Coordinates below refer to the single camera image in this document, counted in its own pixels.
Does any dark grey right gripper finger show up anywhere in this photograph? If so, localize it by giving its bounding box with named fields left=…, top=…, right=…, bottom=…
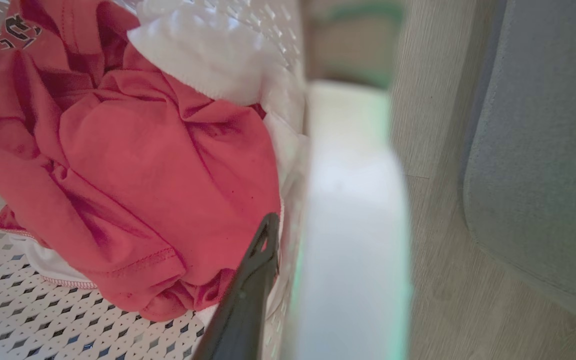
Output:
left=191, top=212, right=281, bottom=360

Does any white perforated laundry basket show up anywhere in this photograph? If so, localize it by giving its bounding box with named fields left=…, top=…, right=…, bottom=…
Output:
left=0, top=0, right=414, bottom=360

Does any red t-shirt with black print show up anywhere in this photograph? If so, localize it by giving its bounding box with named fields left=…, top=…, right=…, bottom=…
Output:
left=0, top=0, right=283, bottom=322

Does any white garment with red stitching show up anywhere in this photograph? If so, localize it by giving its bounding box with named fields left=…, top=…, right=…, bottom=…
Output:
left=0, top=206, right=99, bottom=290

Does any white cloth garment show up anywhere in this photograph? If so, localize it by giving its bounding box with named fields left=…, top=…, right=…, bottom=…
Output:
left=127, top=0, right=305, bottom=107

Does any grey floor mat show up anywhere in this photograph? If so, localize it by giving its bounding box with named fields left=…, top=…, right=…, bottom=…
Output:
left=463, top=0, right=576, bottom=328

